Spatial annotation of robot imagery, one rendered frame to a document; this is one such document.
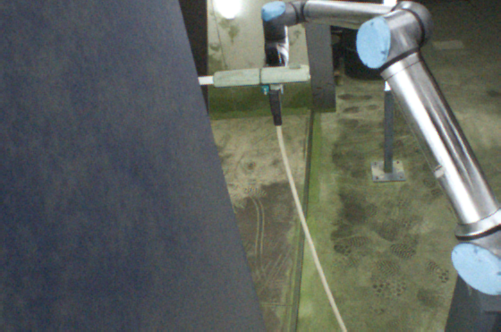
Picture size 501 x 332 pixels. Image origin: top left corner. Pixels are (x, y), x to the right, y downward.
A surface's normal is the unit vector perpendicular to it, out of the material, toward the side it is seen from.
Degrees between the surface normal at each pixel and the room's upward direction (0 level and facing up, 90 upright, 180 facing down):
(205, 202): 90
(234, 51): 90
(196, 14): 90
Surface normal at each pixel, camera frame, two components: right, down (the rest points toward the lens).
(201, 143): 0.97, -0.05
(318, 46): -0.17, 0.57
